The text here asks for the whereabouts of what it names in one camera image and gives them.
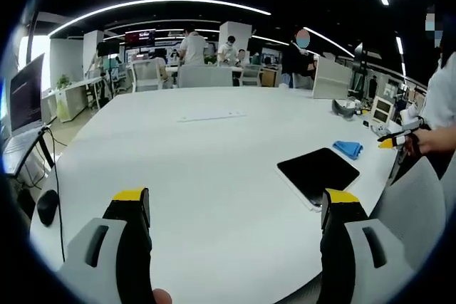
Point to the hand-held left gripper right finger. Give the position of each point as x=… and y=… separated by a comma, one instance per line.
x=338, y=247

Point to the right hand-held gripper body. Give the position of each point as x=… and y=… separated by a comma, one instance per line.
x=413, y=124

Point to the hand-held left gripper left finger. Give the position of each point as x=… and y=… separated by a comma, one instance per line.
x=132, y=247

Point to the blue cleaning cloth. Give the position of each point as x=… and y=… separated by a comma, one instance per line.
x=349, y=148

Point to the person's right hand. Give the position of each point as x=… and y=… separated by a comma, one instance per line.
x=422, y=142

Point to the person's left hand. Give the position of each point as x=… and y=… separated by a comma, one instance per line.
x=162, y=297

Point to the white game controller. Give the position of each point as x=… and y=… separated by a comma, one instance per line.
x=379, y=128

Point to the small black object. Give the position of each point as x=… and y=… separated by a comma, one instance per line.
x=366, y=124

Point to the white framed box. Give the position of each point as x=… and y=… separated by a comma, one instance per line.
x=382, y=110

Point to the person's white shirt torso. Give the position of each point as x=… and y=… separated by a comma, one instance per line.
x=441, y=97

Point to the grey headset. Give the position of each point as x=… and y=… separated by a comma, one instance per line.
x=343, y=110

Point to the grey office chair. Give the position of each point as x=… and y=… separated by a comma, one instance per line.
x=413, y=211

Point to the grey partition panel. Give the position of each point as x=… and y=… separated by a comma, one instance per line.
x=331, y=79

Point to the black computer mouse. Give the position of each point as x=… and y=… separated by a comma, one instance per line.
x=47, y=207

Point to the black laptop stand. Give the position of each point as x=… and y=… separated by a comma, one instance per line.
x=41, y=147

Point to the yellow-green bag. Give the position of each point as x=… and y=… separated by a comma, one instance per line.
x=63, y=109

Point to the white side desk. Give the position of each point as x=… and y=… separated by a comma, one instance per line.
x=76, y=94

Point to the white mesh office chair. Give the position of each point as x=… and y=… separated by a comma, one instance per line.
x=146, y=76

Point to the open laptop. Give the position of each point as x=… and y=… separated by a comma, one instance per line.
x=25, y=104

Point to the green potted plant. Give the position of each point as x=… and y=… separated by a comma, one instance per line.
x=64, y=81

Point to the red display screen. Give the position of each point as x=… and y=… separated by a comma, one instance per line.
x=140, y=37

